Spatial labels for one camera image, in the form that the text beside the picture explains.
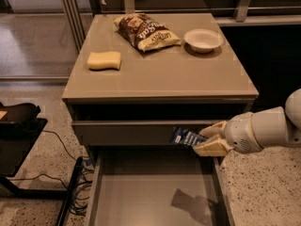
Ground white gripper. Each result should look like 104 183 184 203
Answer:
193 112 262 157

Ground dark blue rxbar wrapper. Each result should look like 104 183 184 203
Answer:
170 127 207 147

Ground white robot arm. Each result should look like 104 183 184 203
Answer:
193 89 301 156

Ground grey drawer cabinet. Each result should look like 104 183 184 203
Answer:
62 14 259 159

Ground grey open middle drawer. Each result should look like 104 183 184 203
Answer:
84 150 236 226

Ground grey top drawer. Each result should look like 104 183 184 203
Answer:
71 120 217 146

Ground white paper bowl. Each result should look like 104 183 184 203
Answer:
184 29 224 54

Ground brown yellow chip bag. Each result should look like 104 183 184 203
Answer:
114 13 182 52

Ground yellow sponge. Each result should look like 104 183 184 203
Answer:
87 52 121 70

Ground black floor cables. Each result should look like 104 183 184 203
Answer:
8 129 95 218

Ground metal railing frame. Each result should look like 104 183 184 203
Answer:
61 0 301 48

